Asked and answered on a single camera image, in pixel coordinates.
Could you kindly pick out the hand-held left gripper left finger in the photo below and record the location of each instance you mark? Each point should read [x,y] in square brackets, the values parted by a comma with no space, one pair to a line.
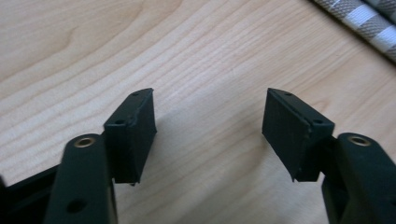
[132,140]

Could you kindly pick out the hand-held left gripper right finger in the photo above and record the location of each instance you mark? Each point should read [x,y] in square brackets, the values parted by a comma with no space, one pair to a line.
[289,137]

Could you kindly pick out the stack of striped placemats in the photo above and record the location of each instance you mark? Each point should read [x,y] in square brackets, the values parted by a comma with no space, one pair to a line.
[358,15]

